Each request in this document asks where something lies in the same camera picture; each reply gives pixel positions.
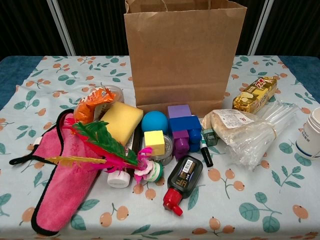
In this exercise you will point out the black and white marker pen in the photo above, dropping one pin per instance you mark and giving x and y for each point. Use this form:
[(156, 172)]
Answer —
[(207, 158)]

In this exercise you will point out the light purple cube block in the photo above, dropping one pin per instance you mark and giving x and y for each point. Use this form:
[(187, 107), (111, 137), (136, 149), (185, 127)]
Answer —
[(178, 111)]

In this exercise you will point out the small green jar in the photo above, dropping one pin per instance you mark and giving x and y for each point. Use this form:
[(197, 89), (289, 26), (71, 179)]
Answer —
[(211, 138)]

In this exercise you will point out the blue and purple toy block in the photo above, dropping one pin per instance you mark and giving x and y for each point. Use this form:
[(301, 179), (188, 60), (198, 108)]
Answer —
[(185, 123)]

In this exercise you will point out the black ribbed partition panel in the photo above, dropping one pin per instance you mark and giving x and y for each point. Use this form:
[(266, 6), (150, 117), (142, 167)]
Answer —
[(252, 25), (295, 25), (25, 25), (100, 25)]

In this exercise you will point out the blue ball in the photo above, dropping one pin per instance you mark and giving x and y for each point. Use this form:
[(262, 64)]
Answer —
[(153, 121)]

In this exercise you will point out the colourful feather shuttlecock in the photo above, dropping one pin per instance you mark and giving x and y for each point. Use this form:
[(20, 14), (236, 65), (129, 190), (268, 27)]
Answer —
[(105, 140)]

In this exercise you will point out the yellow sponge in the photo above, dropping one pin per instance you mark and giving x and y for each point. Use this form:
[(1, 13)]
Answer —
[(120, 122)]

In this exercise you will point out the white paper cup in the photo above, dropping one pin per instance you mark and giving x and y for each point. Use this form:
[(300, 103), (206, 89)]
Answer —
[(308, 135)]

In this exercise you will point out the bagged bread snack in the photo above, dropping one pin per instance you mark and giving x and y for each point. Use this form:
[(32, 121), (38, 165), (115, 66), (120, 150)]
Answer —
[(225, 125)]

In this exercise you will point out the dark slim box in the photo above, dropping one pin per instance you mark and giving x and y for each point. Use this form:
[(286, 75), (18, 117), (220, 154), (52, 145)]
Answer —
[(137, 145)]

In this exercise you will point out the floral print tablecloth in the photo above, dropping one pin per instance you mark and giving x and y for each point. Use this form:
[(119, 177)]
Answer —
[(250, 187)]

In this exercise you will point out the pink towel with black trim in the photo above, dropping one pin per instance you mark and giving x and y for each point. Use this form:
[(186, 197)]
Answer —
[(62, 190)]

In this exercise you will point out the black ink bottle red cap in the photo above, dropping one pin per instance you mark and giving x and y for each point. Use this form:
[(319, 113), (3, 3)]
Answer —
[(185, 172)]

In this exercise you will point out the gold biscuit packet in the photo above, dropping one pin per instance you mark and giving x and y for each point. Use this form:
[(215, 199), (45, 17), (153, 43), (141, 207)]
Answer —
[(252, 96)]

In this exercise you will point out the brown paper bag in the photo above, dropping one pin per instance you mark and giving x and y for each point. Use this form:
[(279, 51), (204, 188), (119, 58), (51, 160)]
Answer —
[(185, 62)]

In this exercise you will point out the yellow foam cube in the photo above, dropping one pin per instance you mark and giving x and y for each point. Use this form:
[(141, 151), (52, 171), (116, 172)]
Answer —
[(153, 141)]

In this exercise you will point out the clear round pin container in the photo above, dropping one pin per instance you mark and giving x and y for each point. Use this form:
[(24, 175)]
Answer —
[(168, 147)]

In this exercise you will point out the clear round plastic tub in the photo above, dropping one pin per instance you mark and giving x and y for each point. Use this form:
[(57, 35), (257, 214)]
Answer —
[(117, 91)]

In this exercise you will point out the white bottle cap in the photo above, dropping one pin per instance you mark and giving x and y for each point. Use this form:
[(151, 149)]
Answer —
[(117, 180)]

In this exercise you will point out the orange snack packet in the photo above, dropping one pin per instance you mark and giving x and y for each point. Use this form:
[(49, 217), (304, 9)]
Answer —
[(83, 112)]

